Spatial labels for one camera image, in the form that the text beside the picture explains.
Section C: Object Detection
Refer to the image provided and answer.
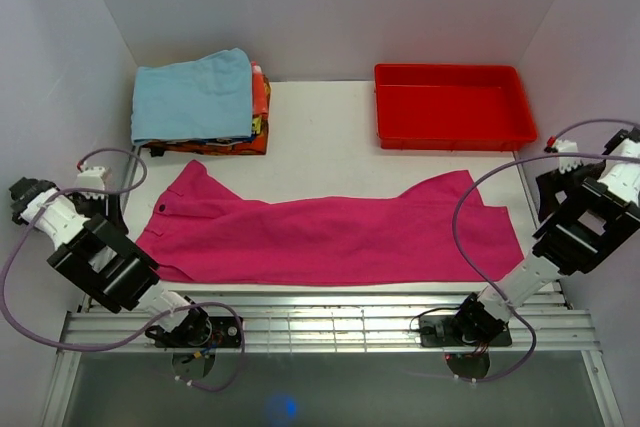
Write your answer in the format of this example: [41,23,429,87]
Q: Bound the pink trousers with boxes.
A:
[137,161,523,287]

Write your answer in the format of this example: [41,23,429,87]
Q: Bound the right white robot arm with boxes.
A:
[450,127,639,346]

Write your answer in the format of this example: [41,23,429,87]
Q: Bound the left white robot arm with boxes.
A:
[9,177,213,348]

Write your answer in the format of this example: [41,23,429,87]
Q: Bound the folded orange patterned trousers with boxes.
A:
[142,62,271,157]

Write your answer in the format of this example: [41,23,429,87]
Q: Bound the red plastic tray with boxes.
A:
[374,64,538,152]

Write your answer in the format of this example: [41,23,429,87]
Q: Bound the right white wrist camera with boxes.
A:
[544,136,584,174]

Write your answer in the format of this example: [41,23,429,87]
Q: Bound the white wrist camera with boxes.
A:
[74,163,111,192]
[544,136,584,174]

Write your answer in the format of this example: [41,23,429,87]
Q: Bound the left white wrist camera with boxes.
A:
[74,163,111,192]

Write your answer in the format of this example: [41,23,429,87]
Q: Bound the aluminium rail frame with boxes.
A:
[42,146,626,427]

